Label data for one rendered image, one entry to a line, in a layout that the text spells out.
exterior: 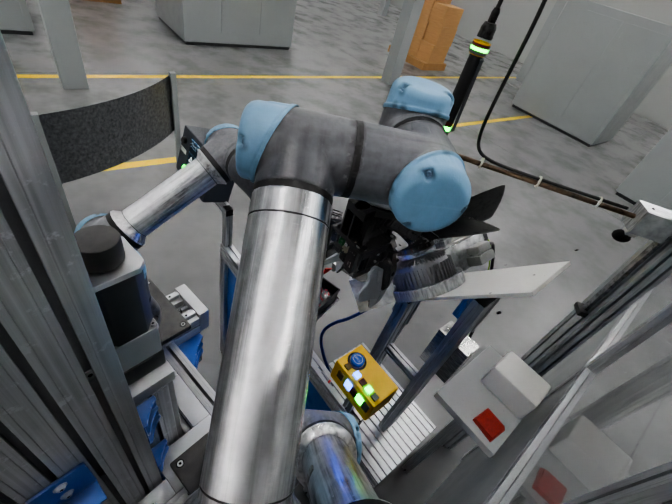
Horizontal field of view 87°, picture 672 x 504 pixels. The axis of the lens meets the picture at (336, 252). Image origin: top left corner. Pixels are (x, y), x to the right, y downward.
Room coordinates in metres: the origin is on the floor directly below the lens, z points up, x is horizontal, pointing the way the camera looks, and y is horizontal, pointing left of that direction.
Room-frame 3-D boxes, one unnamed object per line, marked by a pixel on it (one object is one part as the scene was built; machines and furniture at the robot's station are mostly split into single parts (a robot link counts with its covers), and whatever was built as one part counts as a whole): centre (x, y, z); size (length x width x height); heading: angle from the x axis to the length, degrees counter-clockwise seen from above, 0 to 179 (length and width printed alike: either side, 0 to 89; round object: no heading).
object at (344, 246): (0.43, -0.04, 1.62); 0.09 x 0.08 x 0.12; 140
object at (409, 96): (0.43, -0.04, 1.78); 0.09 x 0.08 x 0.11; 12
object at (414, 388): (0.89, -0.53, 0.57); 0.09 x 0.04 x 1.15; 140
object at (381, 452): (0.98, -0.42, 0.04); 0.62 x 0.46 x 0.08; 50
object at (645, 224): (0.95, -0.81, 1.54); 0.10 x 0.07 x 0.08; 85
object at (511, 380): (0.78, -0.75, 0.91); 0.17 x 0.16 x 0.11; 50
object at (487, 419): (0.62, -0.65, 0.87); 0.08 x 0.08 x 0.02; 43
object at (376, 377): (0.54, -0.18, 1.02); 0.16 x 0.10 x 0.11; 50
